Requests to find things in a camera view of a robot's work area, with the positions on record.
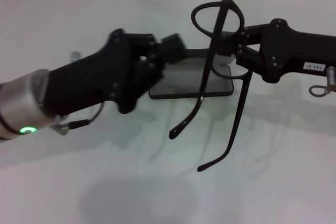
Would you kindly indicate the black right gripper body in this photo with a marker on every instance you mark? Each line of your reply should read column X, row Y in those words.
column 294, row 51

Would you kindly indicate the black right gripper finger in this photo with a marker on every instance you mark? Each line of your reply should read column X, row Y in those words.
column 227, row 44
column 250, row 57

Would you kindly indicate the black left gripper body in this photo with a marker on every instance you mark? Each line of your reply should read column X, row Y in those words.
column 86, row 85

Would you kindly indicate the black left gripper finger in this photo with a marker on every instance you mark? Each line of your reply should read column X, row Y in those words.
column 173, row 48
column 152, row 69

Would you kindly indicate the black glasses case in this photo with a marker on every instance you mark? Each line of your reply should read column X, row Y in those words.
column 178, row 87

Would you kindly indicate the black thin-frame glasses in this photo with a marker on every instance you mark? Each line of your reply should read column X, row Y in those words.
column 207, row 18

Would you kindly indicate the white and silver left robot arm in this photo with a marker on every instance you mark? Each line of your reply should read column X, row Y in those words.
column 21, row 103

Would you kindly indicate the silver cylindrical connector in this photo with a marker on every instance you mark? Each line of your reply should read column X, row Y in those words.
column 75, row 56
column 331, row 77

